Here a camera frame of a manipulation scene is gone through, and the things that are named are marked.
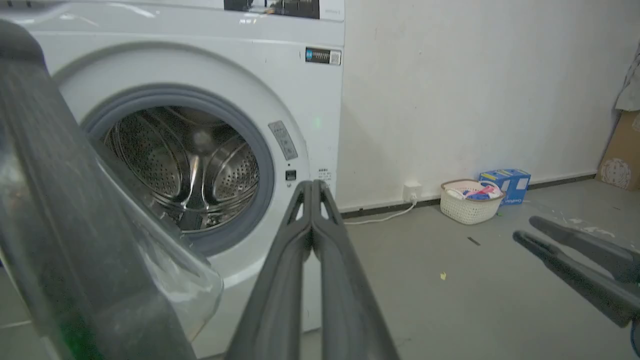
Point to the brown cardboard box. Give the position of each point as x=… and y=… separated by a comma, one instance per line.
x=622, y=160

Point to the colourful clothes in basket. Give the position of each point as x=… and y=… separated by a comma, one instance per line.
x=477, y=192

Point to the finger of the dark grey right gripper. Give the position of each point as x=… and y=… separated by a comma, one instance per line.
x=590, y=244
x=585, y=282

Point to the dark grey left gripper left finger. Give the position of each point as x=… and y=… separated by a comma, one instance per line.
x=274, y=295

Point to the blue cardboard box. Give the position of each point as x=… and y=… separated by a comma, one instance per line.
x=515, y=182

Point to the white wall power socket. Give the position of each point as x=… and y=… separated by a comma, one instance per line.
x=412, y=191

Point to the white plastic laundry basket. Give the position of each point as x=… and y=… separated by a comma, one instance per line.
x=467, y=206

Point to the white plastic sheet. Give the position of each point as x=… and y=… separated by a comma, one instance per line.
x=631, y=80

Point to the washing machine glass door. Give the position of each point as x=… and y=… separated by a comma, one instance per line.
x=65, y=225

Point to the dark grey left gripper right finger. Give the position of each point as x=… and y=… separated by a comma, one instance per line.
x=345, y=300

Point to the white front-load washing machine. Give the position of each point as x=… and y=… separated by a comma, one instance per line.
x=280, y=90

